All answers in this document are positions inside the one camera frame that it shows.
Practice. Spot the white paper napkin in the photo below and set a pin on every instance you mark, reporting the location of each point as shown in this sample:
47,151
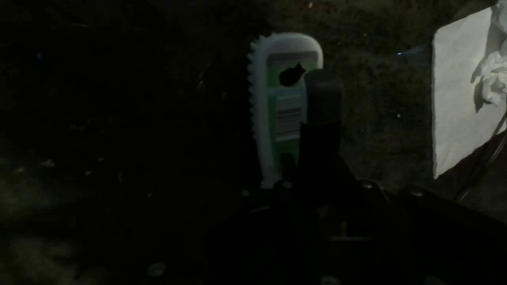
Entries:
453,105

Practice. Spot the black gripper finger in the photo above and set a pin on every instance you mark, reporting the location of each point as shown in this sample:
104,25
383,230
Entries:
323,105

